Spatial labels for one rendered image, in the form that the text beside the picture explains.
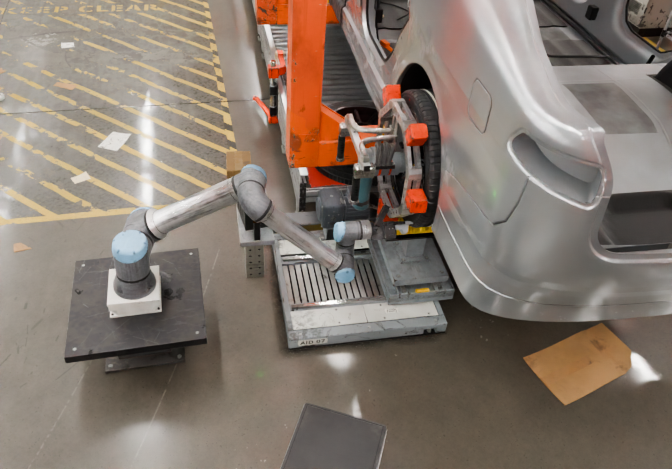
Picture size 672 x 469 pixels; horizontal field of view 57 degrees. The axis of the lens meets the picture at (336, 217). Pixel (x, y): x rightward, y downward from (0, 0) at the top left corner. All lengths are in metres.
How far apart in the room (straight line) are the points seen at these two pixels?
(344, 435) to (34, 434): 1.37
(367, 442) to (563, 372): 1.26
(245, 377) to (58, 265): 1.31
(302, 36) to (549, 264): 1.60
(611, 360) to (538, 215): 1.64
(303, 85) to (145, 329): 1.39
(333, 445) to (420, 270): 1.19
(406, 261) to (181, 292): 1.18
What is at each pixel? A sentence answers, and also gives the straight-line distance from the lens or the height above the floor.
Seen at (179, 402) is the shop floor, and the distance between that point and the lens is 3.05.
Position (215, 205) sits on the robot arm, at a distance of 2.77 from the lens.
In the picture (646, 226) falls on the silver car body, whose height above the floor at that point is 0.86.
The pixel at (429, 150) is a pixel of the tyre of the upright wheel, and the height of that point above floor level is 1.06.
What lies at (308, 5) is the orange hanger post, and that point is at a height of 1.44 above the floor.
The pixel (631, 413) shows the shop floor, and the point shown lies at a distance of 3.41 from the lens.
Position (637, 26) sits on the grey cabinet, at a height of 0.12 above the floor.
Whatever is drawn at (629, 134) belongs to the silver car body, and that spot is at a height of 1.01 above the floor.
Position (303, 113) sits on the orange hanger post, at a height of 0.87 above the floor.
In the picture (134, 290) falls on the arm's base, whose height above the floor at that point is 0.43.
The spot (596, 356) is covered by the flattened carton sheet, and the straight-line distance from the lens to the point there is 3.54.
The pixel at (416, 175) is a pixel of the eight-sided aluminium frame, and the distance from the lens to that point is 2.72.
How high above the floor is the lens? 2.52
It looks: 40 degrees down
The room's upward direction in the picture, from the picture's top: 5 degrees clockwise
